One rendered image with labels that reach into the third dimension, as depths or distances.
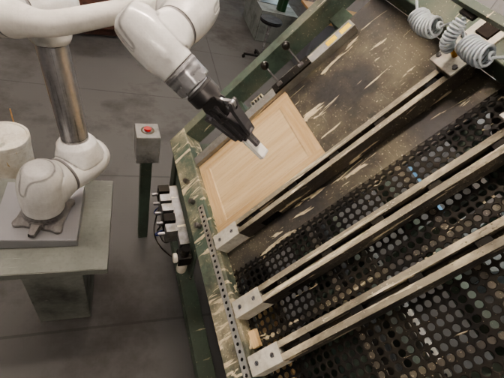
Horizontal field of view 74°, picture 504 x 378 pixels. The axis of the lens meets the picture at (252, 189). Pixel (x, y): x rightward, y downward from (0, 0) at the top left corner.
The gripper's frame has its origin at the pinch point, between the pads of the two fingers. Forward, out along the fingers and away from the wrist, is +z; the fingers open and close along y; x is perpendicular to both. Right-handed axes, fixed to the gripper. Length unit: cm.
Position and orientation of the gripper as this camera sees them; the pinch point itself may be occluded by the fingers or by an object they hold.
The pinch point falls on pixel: (255, 145)
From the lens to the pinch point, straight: 86.1
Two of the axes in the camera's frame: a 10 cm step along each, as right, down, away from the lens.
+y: 5.7, -1.3, -8.1
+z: 6.8, 6.3, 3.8
